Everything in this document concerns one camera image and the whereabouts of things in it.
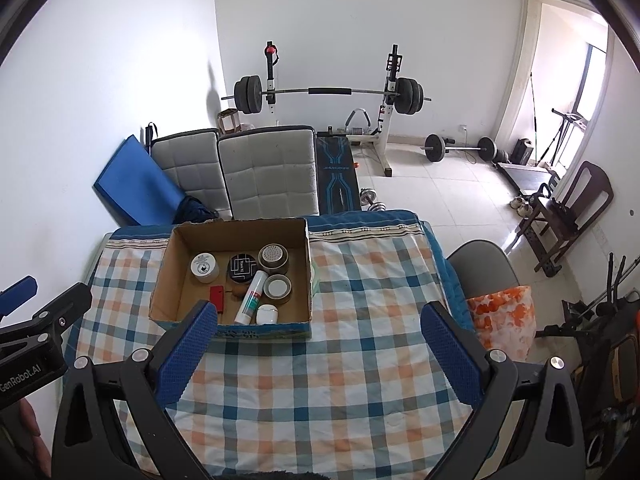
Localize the round tin perforated lid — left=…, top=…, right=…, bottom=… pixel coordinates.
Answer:
left=258, top=243, right=289, bottom=276

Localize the blue foam mat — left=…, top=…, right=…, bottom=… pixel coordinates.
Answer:
left=92, top=135, right=186, bottom=226

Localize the white door frame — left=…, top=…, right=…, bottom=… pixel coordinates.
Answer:
left=495, top=0, right=617, bottom=171

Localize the racked barbell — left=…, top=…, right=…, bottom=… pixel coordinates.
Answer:
left=221, top=76, right=432, bottom=116

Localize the black blue weight bench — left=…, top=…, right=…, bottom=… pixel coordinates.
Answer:
left=315, top=130, right=362, bottom=216

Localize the person's left hand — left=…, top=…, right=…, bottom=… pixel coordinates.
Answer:
left=17, top=400, right=43, bottom=438

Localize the dark blue cloth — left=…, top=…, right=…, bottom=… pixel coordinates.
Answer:
left=175, top=197, right=219, bottom=224

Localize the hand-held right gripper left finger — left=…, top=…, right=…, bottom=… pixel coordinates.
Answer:
left=50, top=300, right=219, bottom=480

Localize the white barbell rack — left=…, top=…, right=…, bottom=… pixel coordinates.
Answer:
left=264, top=40, right=404, bottom=179

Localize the white tube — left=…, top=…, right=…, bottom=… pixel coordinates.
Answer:
left=233, top=270, right=270, bottom=326

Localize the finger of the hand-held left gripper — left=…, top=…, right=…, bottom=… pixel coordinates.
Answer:
left=0, top=282, right=94, bottom=347
left=0, top=275, right=39, bottom=319

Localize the grey padded chair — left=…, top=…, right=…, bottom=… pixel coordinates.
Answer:
left=445, top=240, right=521, bottom=301

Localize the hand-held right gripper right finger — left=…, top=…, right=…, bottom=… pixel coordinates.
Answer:
left=420, top=301, right=591, bottom=480

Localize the round jar with white lid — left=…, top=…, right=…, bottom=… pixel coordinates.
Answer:
left=263, top=274, right=294, bottom=306

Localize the grey quilted cushion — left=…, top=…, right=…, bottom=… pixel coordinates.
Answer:
left=150, top=129, right=232, bottom=220
left=217, top=126, right=321, bottom=221

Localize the dark wooden chair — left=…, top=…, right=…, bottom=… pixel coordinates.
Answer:
left=517, top=161, right=615, bottom=278

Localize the chrome dumbbell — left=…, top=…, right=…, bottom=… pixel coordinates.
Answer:
left=360, top=187, right=387, bottom=212

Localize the cardboard box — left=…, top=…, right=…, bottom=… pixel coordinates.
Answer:
left=149, top=217, right=313, bottom=339

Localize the treadmill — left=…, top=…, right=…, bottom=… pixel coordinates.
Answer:
left=495, top=107, right=593, bottom=196

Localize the plaid blanket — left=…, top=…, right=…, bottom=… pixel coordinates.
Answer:
left=65, top=210, right=481, bottom=480

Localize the floor barbell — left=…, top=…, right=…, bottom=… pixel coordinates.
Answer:
left=420, top=133, right=497, bottom=162

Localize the black exercise machine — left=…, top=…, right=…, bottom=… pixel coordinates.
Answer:
left=537, top=252, right=640, bottom=480

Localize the black round tin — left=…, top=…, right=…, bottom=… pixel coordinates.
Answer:
left=227, top=252, right=258, bottom=282

